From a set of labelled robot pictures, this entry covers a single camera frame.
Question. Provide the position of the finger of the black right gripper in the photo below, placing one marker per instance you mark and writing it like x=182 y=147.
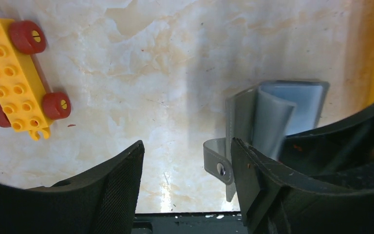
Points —
x=341 y=153

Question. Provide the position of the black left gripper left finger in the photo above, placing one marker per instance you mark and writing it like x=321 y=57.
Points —
x=100 y=200

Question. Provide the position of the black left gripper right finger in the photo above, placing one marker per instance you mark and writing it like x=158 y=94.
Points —
x=276 y=199

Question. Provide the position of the grey leather card holder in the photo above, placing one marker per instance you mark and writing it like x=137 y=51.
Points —
x=263 y=115

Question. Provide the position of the yellow toy brick car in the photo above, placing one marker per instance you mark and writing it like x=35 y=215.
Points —
x=25 y=104

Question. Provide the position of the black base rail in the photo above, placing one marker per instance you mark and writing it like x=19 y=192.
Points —
x=189 y=223

